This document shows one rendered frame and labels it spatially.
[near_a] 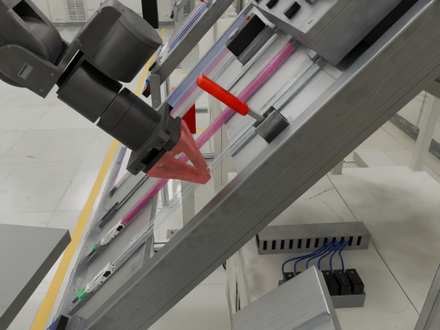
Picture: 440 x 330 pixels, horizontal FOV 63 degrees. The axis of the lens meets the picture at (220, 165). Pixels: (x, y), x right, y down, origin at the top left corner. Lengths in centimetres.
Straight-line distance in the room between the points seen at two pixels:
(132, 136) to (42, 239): 65
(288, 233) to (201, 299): 80
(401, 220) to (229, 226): 73
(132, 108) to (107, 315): 26
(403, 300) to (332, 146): 53
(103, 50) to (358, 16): 25
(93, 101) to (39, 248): 64
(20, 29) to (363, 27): 32
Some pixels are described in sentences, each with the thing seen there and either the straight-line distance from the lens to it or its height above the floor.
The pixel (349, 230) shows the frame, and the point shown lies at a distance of 91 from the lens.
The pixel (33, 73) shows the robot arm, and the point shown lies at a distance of 41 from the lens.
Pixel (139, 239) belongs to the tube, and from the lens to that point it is 54.
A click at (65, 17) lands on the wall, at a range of 962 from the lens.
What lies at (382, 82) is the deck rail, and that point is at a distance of 37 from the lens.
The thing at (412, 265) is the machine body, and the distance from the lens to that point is 94.
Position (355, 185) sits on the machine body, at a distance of 118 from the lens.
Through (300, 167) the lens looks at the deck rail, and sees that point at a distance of 38.
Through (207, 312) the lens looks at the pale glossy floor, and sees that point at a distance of 155.
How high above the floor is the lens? 120
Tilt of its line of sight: 29 degrees down
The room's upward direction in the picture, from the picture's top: straight up
